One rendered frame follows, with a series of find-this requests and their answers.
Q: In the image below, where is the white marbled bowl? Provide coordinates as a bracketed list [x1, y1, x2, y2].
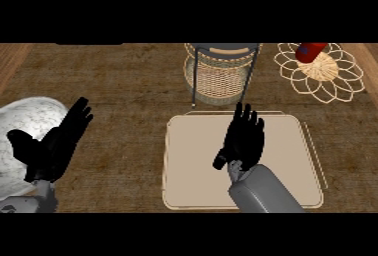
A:
[0, 96, 69, 202]

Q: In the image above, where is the beige rectangular tray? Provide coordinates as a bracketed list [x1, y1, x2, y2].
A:
[160, 110, 329, 211]

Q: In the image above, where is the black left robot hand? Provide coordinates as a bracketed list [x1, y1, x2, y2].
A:
[5, 96, 94, 184]

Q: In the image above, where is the red can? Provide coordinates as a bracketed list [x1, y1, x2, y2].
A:
[295, 43, 329, 64]

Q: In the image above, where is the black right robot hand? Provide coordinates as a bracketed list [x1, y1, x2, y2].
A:
[211, 101, 265, 172]

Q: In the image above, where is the tiered wicker basket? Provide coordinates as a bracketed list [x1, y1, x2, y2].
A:
[183, 43, 264, 109]

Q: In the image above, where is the woven flower-shaped placemat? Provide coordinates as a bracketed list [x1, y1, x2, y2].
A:
[273, 43, 366, 104]

